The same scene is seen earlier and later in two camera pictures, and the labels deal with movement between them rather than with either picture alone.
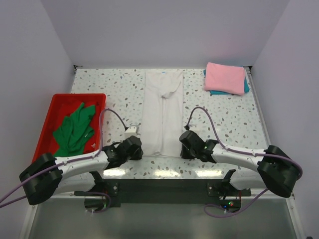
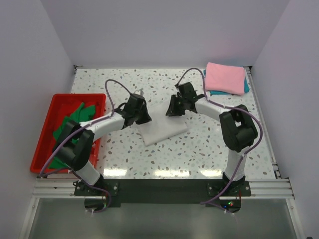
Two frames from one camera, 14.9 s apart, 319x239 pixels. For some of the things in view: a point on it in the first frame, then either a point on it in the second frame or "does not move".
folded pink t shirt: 225,78 does not move
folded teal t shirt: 246,87 does not move
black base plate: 111,192 does not move
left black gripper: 138,156 → 146,118
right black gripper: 184,155 → 173,111
